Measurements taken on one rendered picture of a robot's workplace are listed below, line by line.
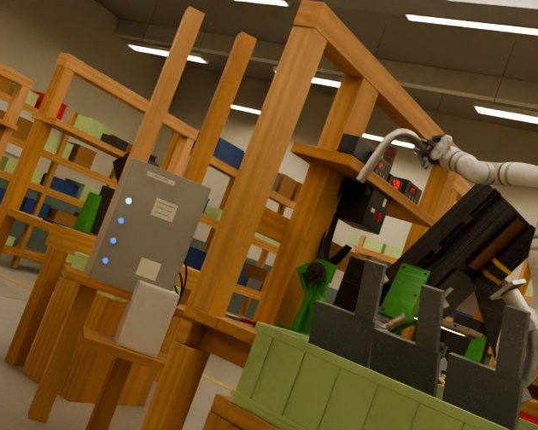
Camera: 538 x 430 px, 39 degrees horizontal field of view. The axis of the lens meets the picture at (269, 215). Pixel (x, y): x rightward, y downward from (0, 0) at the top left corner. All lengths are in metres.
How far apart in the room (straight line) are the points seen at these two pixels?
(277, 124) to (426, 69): 8.64
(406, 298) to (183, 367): 0.85
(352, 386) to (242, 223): 1.07
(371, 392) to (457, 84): 9.48
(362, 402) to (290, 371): 0.17
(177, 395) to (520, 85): 8.58
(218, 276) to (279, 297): 0.39
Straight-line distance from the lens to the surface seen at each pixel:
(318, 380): 1.44
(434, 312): 1.41
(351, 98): 2.79
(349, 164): 2.59
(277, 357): 1.51
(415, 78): 10.99
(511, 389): 1.37
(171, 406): 2.42
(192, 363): 2.40
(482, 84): 10.63
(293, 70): 2.46
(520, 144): 12.44
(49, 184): 10.32
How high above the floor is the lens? 1.05
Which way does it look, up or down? 4 degrees up
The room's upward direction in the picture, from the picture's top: 20 degrees clockwise
